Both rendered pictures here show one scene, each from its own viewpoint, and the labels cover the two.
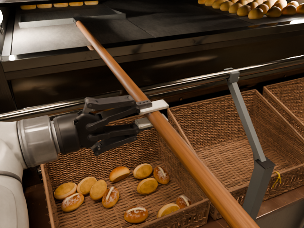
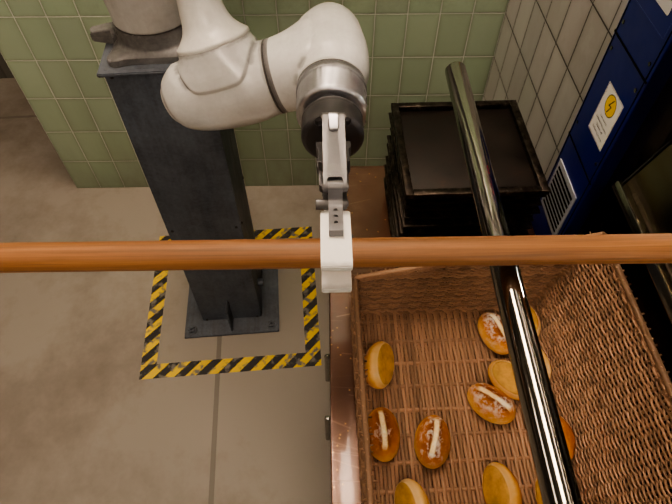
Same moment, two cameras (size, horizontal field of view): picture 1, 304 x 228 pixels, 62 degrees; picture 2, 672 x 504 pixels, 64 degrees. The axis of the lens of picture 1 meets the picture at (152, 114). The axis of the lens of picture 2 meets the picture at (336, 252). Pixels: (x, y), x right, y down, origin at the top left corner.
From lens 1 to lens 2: 0.68 m
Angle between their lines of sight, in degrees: 76
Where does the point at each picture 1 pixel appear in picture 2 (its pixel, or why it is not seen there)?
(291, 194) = not seen: outside the picture
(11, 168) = (278, 77)
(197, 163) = (144, 244)
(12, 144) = (303, 64)
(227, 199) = (65, 245)
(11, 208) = (217, 81)
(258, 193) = not seen: outside the picture
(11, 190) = (246, 81)
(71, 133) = (305, 121)
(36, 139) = (303, 84)
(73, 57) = not seen: outside the picture
